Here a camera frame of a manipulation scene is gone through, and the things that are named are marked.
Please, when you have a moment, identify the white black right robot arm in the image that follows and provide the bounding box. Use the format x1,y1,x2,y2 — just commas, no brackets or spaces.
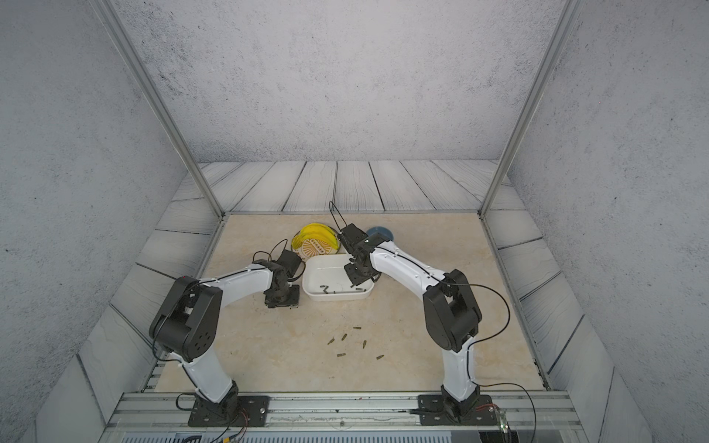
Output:
339,224,482,419

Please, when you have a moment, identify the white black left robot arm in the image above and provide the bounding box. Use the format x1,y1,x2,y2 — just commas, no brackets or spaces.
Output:
149,258,302,404

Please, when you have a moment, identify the white plastic storage box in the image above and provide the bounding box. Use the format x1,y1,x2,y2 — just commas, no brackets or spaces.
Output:
301,254,375,302

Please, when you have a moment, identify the blue ceramic bowl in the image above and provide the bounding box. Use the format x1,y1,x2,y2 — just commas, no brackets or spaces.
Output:
367,226,394,241

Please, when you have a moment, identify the yellow banana bunch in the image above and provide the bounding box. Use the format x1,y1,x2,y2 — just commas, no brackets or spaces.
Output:
291,223,340,250

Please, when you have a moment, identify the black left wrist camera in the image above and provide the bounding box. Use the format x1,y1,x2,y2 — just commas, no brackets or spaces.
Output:
276,249,304,282

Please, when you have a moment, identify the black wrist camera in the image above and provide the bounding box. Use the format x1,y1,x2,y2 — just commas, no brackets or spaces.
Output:
276,249,304,282
338,223,369,254

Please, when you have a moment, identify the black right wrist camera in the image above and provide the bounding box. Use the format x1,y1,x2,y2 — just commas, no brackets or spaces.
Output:
338,223,369,254

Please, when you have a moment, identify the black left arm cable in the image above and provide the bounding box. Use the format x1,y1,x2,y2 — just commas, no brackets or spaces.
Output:
251,238,306,282

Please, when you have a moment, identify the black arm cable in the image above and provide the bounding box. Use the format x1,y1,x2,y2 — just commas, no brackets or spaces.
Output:
251,238,306,282
451,281,538,443

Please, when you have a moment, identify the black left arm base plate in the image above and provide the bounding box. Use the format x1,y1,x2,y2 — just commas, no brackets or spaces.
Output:
188,394,271,427

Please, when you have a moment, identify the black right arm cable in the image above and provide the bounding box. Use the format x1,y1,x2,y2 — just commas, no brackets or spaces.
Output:
451,281,538,443

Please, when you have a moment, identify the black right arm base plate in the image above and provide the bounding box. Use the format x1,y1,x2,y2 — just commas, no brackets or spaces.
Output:
410,394,499,426

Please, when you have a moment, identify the aluminium front rail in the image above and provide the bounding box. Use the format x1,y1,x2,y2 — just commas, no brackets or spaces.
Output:
106,391,587,442

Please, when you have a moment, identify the aluminium frame post left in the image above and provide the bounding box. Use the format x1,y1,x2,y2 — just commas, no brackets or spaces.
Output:
90,0,225,220

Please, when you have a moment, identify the aluminium frame post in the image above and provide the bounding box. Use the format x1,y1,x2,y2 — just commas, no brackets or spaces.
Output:
90,0,225,220
478,0,585,220

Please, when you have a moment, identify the aluminium frame post right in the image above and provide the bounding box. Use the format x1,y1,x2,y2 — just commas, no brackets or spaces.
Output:
478,0,585,220

